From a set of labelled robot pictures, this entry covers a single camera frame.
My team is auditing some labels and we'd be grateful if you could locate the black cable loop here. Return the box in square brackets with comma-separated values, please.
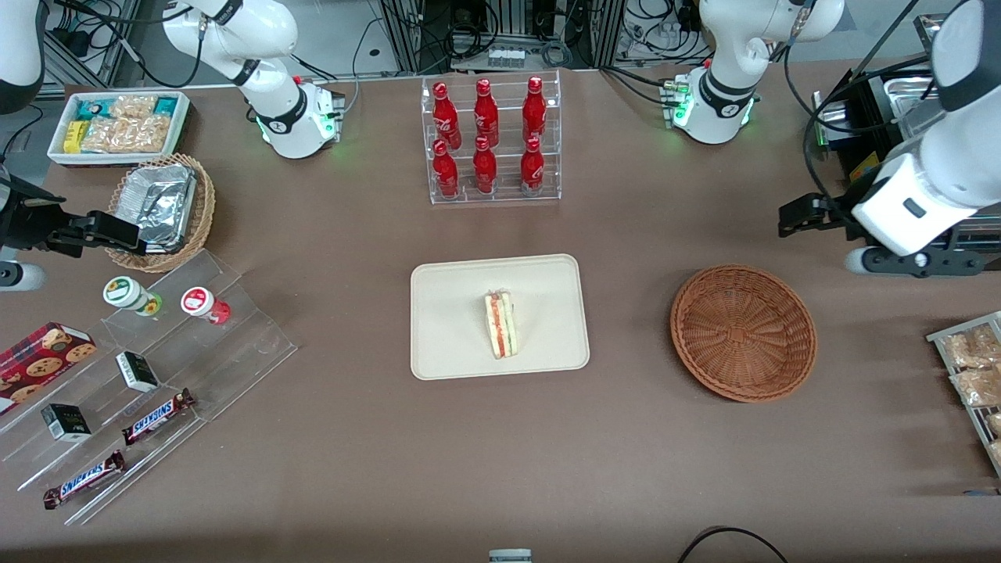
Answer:
[676, 525, 791, 563]

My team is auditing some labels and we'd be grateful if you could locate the red cookie box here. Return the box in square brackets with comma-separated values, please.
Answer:
[0, 322, 99, 415]

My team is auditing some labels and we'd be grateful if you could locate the black food warmer cabinet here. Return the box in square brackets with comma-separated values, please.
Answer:
[841, 12, 1001, 274]

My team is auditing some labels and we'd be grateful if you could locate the clear acrylic bottle rack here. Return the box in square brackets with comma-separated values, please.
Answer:
[421, 69, 562, 206]

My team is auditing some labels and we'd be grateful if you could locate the red cola bottle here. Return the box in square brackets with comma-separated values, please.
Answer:
[520, 137, 545, 196]
[473, 136, 498, 195]
[432, 139, 460, 198]
[432, 81, 462, 149]
[474, 78, 500, 148]
[522, 76, 547, 145]

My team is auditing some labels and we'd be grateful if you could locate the brown round wicker basket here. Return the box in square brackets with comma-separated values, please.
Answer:
[670, 264, 819, 403]

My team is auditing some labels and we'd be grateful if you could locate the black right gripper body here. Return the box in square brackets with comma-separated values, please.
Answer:
[0, 176, 67, 259]

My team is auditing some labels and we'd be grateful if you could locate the small clear pretzel bag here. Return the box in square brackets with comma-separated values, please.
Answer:
[109, 95, 159, 120]

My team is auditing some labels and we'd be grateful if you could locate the black box with green light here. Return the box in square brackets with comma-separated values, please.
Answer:
[812, 88, 855, 151]

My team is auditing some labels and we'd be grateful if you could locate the large clear pretzel bag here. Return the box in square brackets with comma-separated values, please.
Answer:
[81, 116, 171, 154]

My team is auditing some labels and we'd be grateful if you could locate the red lid cup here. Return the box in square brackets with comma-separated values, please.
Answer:
[181, 287, 231, 325]

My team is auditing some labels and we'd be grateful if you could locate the Snickers bar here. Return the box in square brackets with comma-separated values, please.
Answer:
[43, 450, 126, 511]
[121, 389, 196, 446]

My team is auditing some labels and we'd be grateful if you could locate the stainless steel pan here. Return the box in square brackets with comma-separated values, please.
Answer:
[888, 77, 939, 142]

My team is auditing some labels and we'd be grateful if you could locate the white plastic snack bin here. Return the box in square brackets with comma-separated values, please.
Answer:
[47, 91, 191, 169]

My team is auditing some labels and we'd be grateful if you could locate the cream plastic tray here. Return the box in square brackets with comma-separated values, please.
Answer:
[411, 254, 590, 382]

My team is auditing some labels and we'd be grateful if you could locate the triangle sandwich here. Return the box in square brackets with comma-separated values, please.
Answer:
[483, 289, 518, 360]

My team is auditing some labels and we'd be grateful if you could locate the green lid cup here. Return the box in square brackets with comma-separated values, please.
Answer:
[103, 276, 163, 317]

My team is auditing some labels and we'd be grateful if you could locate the aluminium foil container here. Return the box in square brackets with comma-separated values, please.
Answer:
[117, 164, 196, 253]

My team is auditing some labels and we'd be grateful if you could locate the clear acrylic stepped display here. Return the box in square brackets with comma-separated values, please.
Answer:
[0, 249, 300, 526]

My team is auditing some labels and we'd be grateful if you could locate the small black box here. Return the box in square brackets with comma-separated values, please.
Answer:
[116, 351, 160, 393]
[41, 403, 92, 443]

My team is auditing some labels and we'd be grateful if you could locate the grey metal snack rack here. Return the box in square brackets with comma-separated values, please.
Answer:
[927, 310, 1001, 479]

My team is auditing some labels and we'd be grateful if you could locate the tan oval wicker basket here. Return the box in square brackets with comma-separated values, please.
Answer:
[104, 152, 216, 274]

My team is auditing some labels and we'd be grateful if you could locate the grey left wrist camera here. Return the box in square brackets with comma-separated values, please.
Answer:
[845, 245, 988, 279]

